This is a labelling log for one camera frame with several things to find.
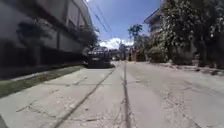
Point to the concrete kerb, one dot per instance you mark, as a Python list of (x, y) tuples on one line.
[(193, 68)]

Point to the grey concrete road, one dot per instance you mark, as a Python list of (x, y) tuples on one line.
[(140, 96)]

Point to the palm tree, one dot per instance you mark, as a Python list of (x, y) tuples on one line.
[(135, 30)]

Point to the pale building with balcony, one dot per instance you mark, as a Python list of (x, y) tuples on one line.
[(155, 22)]

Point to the dark car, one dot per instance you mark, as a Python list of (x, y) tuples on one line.
[(99, 57)]

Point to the row of trees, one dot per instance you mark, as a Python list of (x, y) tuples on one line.
[(190, 30)]

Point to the grass strip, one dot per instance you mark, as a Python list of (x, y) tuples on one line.
[(30, 81)]

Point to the grey building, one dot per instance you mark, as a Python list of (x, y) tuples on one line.
[(43, 30)]

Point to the red gate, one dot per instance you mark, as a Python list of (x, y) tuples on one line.
[(132, 56)]

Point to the green bush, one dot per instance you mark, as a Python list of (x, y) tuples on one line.
[(157, 54)]

